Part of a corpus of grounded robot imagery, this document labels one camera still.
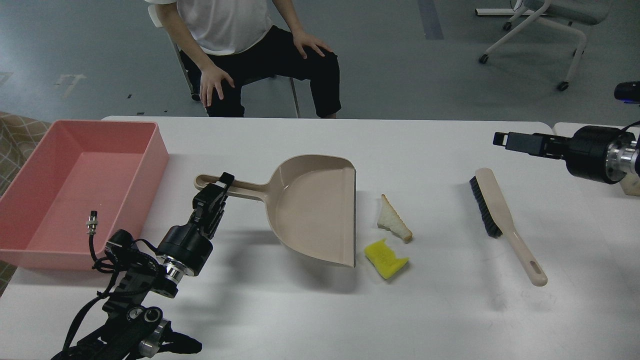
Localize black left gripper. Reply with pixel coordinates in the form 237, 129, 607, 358
157, 172, 235, 277

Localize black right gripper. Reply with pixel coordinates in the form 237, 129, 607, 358
493, 125, 630, 185

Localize beige hand brush black bristles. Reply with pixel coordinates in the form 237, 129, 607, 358
469, 167, 548, 287

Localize beige plastic dustpan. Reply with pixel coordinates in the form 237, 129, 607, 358
194, 154, 357, 268

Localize triangular bread slice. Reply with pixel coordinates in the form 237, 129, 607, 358
376, 194, 413, 244

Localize yellow green sponge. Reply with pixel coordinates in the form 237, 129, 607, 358
364, 238, 410, 281

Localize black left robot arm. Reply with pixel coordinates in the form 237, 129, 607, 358
54, 173, 234, 360

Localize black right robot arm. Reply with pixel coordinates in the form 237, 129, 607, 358
493, 121, 639, 185

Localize pink plastic bin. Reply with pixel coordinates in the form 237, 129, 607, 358
0, 120, 170, 271

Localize beige stone block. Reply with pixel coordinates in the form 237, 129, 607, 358
619, 173, 640, 197

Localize white office chair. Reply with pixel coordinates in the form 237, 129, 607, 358
478, 0, 613, 92

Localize seated person white shirt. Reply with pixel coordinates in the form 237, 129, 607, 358
151, 0, 342, 119

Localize beige patterned cloth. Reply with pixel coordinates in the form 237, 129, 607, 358
0, 111, 53, 296

